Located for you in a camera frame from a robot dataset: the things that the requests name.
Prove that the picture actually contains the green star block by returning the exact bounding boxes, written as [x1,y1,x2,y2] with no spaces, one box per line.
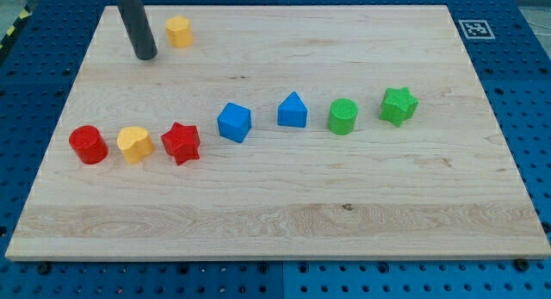
[379,87,418,128]

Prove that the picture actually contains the yellow heart block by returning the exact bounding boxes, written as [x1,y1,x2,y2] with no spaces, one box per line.
[117,126,155,165]

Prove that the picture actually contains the red cylinder block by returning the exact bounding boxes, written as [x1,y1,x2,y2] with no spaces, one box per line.
[69,125,108,165]

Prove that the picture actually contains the yellow hexagon block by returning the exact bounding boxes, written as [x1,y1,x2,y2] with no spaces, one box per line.
[165,16,193,48]

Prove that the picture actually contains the green cylinder block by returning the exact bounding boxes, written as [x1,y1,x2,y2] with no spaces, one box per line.
[328,98,358,135]

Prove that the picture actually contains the white fiducial marker tag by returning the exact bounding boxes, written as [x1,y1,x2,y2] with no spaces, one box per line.
[459,19,495,40]

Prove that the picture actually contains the red star block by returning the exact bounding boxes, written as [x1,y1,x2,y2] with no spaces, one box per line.
[161,121,201,165]

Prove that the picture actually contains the blue cube block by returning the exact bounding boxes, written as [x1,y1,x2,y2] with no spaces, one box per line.
[217,103,251,143]

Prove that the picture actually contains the light wooden board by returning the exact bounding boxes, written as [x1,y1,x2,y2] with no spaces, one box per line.
[6,5,550,262]

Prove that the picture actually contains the blue triangle block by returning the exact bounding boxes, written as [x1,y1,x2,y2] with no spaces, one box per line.
[277,91,307,128]

